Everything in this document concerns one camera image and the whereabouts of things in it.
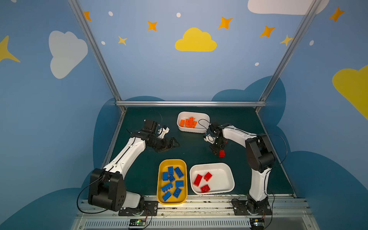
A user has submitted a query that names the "red sloped brick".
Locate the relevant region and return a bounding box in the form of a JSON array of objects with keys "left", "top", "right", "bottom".
[{"left": 219, "top": 150, "right": 225, "bottom": 158}]

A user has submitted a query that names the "small orange lego brick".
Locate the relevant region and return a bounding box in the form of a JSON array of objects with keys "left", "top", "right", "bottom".
[{"left": 179, "top": 120, "right": 186, "bottom": 127}]

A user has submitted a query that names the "orange lego chassis piece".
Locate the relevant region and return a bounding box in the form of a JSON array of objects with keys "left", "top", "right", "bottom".
[{"left": 185, "top": 117, "right": 197, "bottom": 128}]

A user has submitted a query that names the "blue 2x3 lego brick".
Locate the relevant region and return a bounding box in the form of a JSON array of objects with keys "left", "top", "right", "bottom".
[{"left": 168, "top": 166, "right": 174, "bottom": 176}]

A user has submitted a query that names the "red cube brick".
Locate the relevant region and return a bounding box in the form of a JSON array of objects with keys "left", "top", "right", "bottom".
[{"left": 203, "top": 172, "right": 212, "bottom": 182}]

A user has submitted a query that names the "blue 2x4 brick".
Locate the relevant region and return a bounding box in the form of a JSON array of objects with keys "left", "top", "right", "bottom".
[{"left": 174, "top": 167, "right": 184, "bottom": 179}]

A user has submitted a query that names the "red 2x4 lego brick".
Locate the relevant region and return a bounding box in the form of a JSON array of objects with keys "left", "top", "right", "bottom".
[{"left": 193, "top": 174, "right": 203, "bottom": 187}]

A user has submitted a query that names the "small blue 2x2 brick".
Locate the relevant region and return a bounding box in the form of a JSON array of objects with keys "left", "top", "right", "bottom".
[{"left": 168, "top": 175, "right": 175, "bottom": 182}]

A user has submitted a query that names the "red 2x2 plate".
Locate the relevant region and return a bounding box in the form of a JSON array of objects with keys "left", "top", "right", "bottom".
[{"left": 200, "top": 185, "right": 210, "bottom": 193}]

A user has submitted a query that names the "blue long brick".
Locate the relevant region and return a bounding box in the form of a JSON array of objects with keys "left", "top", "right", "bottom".
[
  {"left": 163, "top": 191, "right": 172, "bottom": 202},
  {"left": 162, "top": 183, "right": 173, "bottom": 193}
]

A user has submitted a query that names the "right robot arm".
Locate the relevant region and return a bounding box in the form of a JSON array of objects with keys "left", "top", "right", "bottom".
[{"left": 204, "top": 124, "right": 277, "bottom": 215}]

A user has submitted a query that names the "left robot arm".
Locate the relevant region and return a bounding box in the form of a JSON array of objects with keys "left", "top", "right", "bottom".
[{"left": 88, "top": 120, "right": 180, "bottom": 215}]

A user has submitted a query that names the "far white plastic bin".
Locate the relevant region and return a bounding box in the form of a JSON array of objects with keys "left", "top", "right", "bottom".
[{"left": 177, "top": 111, "right": 210, "bottom": 134}]

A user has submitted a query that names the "white plastic bin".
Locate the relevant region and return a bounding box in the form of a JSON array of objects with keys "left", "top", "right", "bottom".
[
  {"left": 189, "top": 163, "right": 235, "bottom": 195},
  {"left": 177, "top": 111, "right": 210, "bottom": 134}
]

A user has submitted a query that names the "near white plastic bin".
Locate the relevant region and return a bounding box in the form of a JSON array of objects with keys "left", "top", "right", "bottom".
[{"left": 189, "top": 163, "right": 235, "bottom": 195}]

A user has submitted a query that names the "yellow plastic bin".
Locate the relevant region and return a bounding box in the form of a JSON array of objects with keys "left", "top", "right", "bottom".
[{"left": 157, "top": 159, "right": 188, "bottom": 205}]

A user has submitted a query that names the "left circuit board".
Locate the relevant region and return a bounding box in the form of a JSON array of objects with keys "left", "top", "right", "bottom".
[{"left": 128, "top": 219, "right": 146, "bottom": 229}]

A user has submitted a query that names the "circuit board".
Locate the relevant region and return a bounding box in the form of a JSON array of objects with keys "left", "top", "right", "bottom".
[
  {"left": 128, "top": 219, "right": 146, "bottom": 229},
  {"left": 249, "top": 218, "right": 265, "bottom": 230}
]

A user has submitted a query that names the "right circuit board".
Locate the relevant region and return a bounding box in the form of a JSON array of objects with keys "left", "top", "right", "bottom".
[{"left": 249, "top": 218, "right": 265, "bottom": 230}]

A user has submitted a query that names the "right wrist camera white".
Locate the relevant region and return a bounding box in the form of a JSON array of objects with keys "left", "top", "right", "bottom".
[{"left": 203, "top": 129, "right": 216, "bottom": 144}]

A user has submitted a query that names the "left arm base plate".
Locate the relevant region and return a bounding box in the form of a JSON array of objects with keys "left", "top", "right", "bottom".
[{"left": 118, "top": 200, "right": 159, "bottom": 216}]

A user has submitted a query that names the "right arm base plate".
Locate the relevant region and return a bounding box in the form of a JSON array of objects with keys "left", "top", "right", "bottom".
[{"left": 231, "top": 198, "right": 272, "bottom": 216}]

